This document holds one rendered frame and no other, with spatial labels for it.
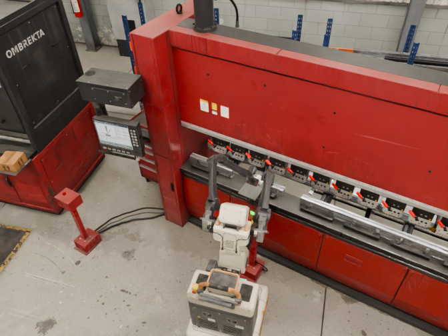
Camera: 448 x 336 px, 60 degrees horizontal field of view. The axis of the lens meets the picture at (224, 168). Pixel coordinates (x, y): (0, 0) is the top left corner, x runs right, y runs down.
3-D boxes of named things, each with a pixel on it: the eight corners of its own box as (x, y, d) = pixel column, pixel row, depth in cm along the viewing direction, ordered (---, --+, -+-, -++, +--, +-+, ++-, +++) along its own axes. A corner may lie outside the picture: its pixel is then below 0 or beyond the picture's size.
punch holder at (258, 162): (249, 163, 356) (249, 149, 345) (253, 158, 362) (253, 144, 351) (263, 169, 351) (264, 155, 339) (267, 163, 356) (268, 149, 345)
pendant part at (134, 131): (101, 149, 367) (91, 118, 343) (107, 141, 376) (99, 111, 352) (143, 158, 356) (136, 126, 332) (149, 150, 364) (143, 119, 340)
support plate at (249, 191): (237, 193, 354) (237, 193, 353) (251, 176, 370) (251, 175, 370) (255, 201, 347) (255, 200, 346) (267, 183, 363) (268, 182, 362)
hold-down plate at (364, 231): (343, 227, 336) (343, 225, 334) (345, 223, 340) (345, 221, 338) (377, 241, 325) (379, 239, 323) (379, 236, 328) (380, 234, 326)
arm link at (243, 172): (211, 160, 315) (220, 160, 307) (213, 153, 316) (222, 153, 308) (242, 177, 344) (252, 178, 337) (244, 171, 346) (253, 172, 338)
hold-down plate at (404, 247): (390, 245, 321) (391, 243, 319) (391, 241, 324) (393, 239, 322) (429, 261, 309) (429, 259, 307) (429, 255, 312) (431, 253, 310)
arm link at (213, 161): (204, 155, 308) (213, 155, 301) (216, 154, 318) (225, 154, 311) (205, 210, 311) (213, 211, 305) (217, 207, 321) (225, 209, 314)
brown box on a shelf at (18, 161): (-9, 171, 387) (-15, 162, 378) (8, 155, 405) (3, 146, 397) (15, 177, 380) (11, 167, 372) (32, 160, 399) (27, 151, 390)
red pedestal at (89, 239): (73, 248, 434) (49, 197, 379) (89, 233, 450) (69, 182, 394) (86, 255, 426) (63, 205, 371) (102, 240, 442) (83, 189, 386)
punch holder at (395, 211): (381, 211, 309) (386, 197, 298) (384, 205, 314) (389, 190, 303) (401, 219, 303) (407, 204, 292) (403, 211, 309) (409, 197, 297)
